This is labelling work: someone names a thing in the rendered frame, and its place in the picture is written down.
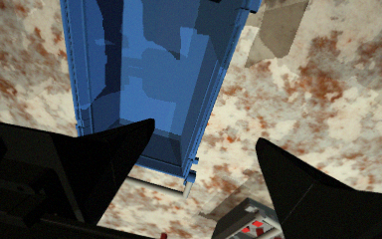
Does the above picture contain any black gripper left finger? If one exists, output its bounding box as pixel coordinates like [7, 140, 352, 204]
[0, 119, 155, 225]

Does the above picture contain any grey plastic tray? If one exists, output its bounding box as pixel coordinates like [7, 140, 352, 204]
[211, 197, 279, 239]

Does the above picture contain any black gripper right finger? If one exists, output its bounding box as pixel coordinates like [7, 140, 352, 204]
[256, 137, 382, 239]

